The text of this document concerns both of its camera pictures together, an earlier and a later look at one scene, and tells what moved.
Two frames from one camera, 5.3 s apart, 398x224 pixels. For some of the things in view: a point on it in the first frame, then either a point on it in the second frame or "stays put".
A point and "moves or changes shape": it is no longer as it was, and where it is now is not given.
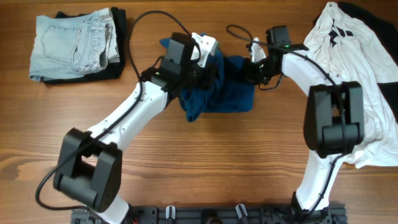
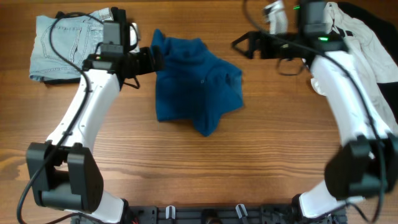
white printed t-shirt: (348, 51) stays put
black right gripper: (249, 71) → (259, 45)
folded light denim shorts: (69, 46) stays put
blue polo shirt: (227, 89) moves or changes shape
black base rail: (219, 214) stays put
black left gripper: (206, 80) → (148, 65)
